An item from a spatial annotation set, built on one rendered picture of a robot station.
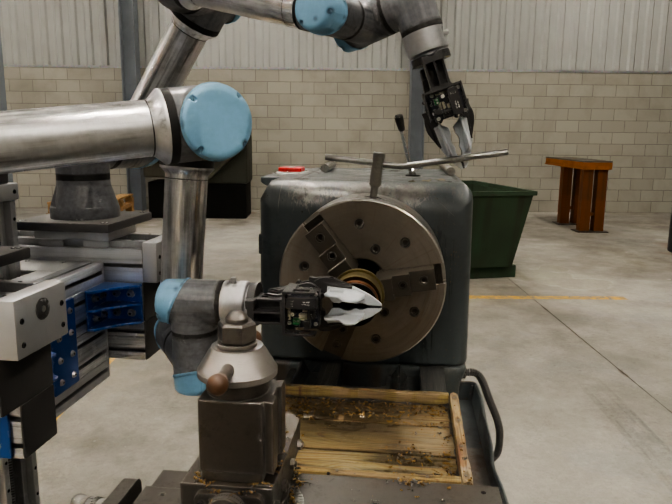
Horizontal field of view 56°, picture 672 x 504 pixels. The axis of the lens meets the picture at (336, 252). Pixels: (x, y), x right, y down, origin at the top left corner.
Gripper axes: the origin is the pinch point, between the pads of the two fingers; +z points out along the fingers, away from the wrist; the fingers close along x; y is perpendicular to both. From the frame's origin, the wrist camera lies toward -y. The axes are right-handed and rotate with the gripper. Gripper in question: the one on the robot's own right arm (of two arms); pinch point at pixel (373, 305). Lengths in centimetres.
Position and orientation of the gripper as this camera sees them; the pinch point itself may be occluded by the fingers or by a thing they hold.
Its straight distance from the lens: 104.7
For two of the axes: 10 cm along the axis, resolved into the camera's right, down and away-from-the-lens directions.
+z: 9.9, 0.3, -1.2
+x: 0.1, -9.8, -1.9
